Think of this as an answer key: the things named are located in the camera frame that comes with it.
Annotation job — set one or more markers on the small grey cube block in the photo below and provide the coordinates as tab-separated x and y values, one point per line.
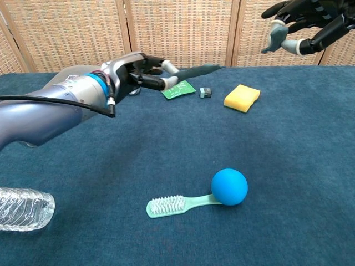
206	92

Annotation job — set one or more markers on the blue table carpet cloth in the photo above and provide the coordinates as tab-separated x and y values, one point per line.
194	144

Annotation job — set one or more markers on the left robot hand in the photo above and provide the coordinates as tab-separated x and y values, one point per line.
124	74

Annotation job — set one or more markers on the grey zip pouch bag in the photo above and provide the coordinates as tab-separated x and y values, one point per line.
79	70

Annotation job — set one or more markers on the yellow sponge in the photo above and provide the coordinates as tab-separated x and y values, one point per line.
241	98

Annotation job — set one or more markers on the woven folding screen panel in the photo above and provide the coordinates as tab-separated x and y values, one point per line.
345	52
180	33
72	33
249	38
8	58

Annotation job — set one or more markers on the mint green brush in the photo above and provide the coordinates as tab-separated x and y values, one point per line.
166	208

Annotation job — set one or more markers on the clear plastic water bottle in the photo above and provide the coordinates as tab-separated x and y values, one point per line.
25	209

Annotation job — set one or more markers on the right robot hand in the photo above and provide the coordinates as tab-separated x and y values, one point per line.
319	14

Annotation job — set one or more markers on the blue ball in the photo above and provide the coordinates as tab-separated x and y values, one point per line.
229	187

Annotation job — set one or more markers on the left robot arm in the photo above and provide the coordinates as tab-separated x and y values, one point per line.
41	119

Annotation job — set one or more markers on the green sachet packet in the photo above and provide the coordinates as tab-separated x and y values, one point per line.
180	90

